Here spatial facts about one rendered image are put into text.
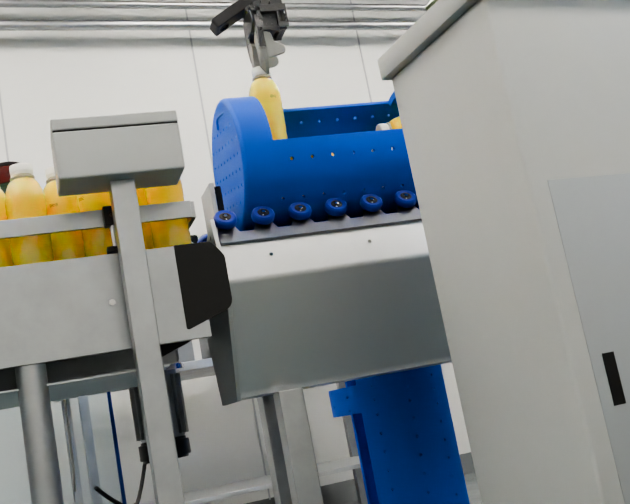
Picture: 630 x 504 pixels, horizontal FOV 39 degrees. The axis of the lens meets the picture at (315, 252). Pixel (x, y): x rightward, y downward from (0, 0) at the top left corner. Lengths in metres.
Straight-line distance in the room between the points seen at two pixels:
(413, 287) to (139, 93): 3.82
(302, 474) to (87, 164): 0.68
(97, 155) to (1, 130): 3.76
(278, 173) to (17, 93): 3.68
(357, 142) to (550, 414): 0.73
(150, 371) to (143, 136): 0.37
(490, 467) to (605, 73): 0.62
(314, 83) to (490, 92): 4.49
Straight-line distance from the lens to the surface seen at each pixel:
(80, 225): 1.54
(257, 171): 1.69
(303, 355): 1.68
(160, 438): 1.40
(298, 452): 1.67
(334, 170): 1.74
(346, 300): 1.69
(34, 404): 1.48
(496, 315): 1.33
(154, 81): 5.44
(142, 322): 1.41
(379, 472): 2.09
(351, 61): 5.95
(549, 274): 1.22
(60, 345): 1.49
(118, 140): 1.45
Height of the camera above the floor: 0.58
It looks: 10 degrees up
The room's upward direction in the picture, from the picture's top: 11 degrees counter-clockwise
